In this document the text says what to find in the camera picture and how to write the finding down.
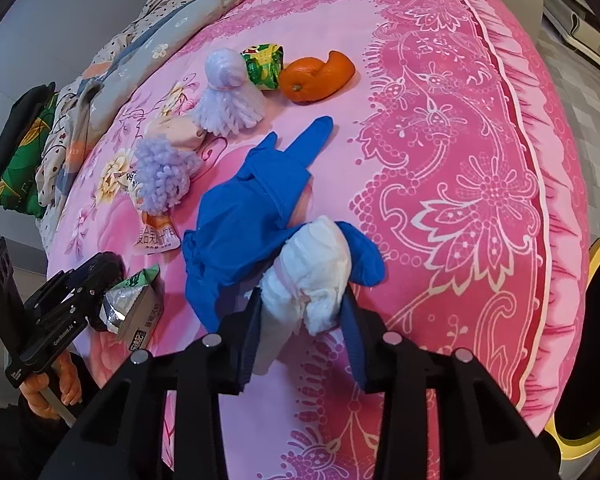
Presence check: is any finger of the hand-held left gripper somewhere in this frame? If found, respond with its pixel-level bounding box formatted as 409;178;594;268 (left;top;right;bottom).
84;302;112;333
75;252;126;295

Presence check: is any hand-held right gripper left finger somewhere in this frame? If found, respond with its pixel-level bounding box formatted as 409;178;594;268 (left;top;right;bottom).
40;291;265;480

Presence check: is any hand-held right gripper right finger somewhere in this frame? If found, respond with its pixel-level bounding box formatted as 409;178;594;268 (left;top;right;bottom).
341;291;561;480

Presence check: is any green silver drink carton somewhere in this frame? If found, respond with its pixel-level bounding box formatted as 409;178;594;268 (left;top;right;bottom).
99;265;164;357

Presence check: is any white orange snack packet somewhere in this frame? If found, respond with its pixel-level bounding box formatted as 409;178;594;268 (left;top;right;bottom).
129;170;182;254

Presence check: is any white tissue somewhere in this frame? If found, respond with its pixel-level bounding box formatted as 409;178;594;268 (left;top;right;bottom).
252;215;354;377

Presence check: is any purple yarn mop head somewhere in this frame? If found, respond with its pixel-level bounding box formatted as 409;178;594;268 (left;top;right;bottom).
132;137;202;217

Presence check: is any blue cloth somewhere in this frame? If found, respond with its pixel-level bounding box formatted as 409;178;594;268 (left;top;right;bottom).
182;116;386;329

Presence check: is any white yarn mop head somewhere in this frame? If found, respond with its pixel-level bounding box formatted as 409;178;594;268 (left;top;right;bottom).
190;50;267;137

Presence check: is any green snack wrapper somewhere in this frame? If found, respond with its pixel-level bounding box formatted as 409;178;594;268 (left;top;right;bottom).
241;44;286;91

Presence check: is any orange peel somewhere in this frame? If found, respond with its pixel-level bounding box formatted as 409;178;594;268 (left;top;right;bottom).
279;50;356;105

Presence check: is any person's left hand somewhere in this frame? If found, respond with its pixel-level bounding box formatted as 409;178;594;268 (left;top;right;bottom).
22;354;84;420

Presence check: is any green floral cloth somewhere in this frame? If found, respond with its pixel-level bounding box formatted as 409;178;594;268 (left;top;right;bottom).
0;94;62;220

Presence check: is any black cloth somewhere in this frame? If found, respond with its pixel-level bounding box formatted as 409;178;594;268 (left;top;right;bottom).
0;82;57;182

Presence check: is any pink floral blanket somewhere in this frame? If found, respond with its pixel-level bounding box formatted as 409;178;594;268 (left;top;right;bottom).
40;0;592;480

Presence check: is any grey patterned quilt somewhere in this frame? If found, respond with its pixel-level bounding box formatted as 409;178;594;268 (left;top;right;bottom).
34;0;458;223

